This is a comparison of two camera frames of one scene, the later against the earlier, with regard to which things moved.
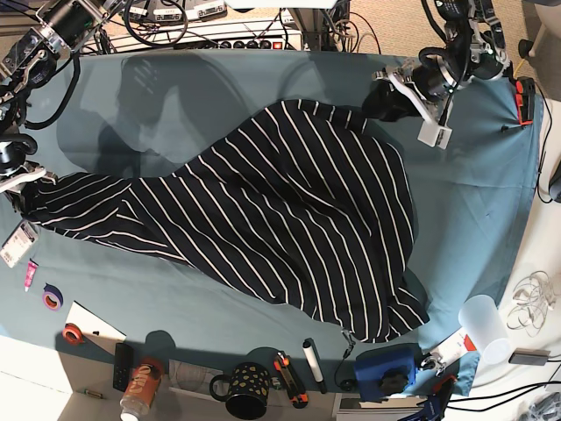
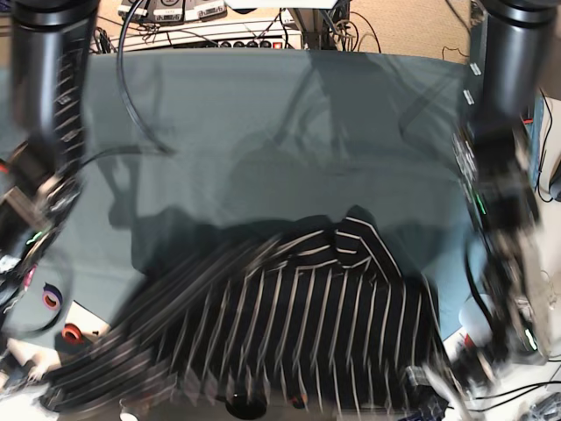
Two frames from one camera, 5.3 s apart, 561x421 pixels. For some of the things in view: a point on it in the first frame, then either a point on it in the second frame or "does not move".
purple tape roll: x=52 y=297 does not move
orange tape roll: x=72 y=334 does not move
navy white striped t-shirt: x=300 y=203 → x=323 y=324
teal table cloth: x=472 y=202 does not move
